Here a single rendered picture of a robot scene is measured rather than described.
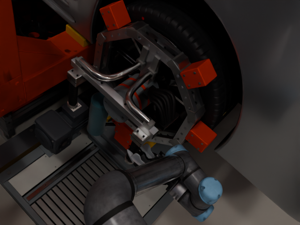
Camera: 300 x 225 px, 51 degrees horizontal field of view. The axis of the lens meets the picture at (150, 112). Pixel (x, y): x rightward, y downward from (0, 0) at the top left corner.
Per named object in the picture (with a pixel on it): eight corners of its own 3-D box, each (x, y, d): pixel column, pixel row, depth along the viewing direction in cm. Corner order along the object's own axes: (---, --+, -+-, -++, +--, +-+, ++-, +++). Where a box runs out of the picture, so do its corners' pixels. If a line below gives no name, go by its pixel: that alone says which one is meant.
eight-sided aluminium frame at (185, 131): (176, 155, 151) (224, 84, 107) (168, 164, 147) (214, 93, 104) (98, 84, 164) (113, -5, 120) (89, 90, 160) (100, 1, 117)
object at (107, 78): (143, 69, 122) (150, 50, 114) (108, 93, 112) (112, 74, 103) (112, 42, 127) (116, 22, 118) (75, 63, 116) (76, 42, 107)
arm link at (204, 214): (219, 203, 107) (210, 210, 114) (194, 181, 110) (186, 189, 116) (206, 219, 103) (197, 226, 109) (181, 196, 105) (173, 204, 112)
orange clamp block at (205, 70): (199, 80, 116) (218, 75, 109) (186, 90, 112) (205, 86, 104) (190, 63, 114) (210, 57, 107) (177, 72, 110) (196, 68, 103)
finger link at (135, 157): (130, 143, 113) (151, 157, 112) (127, 150, 118) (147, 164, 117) (125, 148, 112) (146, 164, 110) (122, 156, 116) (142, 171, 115)
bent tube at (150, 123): (182, 102, 118) (191, 84, 109) (148, 130, 107) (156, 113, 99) (147, 72, 122) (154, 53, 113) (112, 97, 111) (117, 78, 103)
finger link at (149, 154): (143, 133, 117) (159, 152, 114) (139, 140, 122) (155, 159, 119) (136, 137, 115) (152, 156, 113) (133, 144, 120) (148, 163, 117)
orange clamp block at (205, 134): (194, 128, 133) (211, 142, 131) (183, 139, 128) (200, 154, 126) (200, 119, 127) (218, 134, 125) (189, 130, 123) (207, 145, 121)
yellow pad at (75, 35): (103, 37, 169) (104, 30, 165) (83, 47, 162) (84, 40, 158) (85, 22, 173) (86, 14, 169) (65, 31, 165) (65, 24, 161)
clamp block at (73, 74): (93, 77, 124) (94, 68, 120) (75, 88, 119) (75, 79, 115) (84, 68, 126) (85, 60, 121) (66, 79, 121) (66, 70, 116)
